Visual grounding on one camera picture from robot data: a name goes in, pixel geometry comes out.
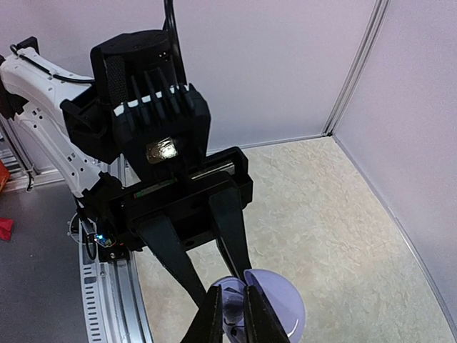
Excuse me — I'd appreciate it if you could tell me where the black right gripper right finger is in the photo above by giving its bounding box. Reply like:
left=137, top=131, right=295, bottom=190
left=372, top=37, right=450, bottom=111
left=243, top=285, right=290, bottom=343

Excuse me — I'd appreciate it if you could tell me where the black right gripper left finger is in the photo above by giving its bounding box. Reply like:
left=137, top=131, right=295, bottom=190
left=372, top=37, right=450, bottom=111
left=181, top=286, right=223, bottom=343

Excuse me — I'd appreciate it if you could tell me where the orange bag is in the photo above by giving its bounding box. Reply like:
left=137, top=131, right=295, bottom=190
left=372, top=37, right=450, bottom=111
left=0, top=160, right=11, bottom=192

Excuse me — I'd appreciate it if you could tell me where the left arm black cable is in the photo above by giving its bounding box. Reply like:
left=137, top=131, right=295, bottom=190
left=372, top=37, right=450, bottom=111
left=9, top=0, right=181, bottom=86

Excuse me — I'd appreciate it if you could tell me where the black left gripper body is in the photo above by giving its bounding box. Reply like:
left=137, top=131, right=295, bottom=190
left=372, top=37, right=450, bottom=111
left=107, top=146, right=253, bottom=252

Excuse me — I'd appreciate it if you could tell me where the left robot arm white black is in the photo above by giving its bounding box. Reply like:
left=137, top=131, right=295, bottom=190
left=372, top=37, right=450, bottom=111
left=1, top=30, right=253, bottom=305

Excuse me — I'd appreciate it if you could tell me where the red object on floor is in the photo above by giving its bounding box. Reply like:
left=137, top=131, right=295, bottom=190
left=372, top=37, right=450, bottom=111
left=0, top=218, right=14, bottom=242

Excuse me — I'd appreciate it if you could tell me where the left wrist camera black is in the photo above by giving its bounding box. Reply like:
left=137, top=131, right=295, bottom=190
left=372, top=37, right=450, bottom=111
left=110, top=69, right=212, bottom=183

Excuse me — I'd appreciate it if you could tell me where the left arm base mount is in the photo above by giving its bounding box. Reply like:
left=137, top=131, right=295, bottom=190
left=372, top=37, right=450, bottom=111
left=67, top=198, right=131, bottom=263

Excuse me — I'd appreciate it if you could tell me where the aluminium front rail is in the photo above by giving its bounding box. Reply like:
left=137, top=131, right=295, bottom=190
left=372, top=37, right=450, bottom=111
left=72, top=218, right=153, bottom=343

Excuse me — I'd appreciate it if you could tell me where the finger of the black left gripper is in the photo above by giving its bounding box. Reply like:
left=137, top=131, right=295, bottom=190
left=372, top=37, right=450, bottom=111
left=209, top=187, right=251, bottom=281
left=137, top=215, right=206, bottom=308

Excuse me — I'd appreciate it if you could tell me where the lavender earbud charging case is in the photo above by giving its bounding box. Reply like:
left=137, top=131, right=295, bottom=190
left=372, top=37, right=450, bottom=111
left=213, top=269, right=306, bottom=342

